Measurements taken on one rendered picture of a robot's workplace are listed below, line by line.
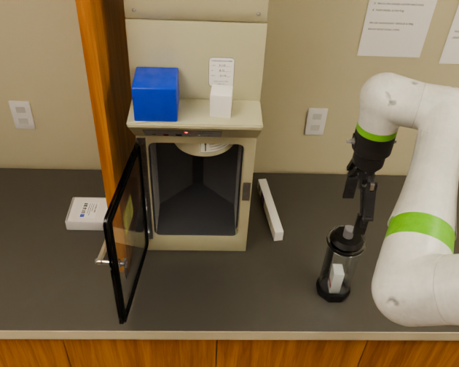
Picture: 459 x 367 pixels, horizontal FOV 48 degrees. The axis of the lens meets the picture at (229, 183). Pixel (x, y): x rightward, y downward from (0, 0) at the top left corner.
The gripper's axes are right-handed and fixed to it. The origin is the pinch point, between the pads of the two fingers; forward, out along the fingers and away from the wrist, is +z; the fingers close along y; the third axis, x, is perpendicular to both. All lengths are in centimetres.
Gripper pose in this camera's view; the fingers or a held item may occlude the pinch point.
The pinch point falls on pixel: (353, 212)
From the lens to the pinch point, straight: 139.5
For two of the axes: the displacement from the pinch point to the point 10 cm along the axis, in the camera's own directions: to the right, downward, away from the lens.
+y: 0.2, 6.6, -7.5
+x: 10.0, 0.1, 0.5
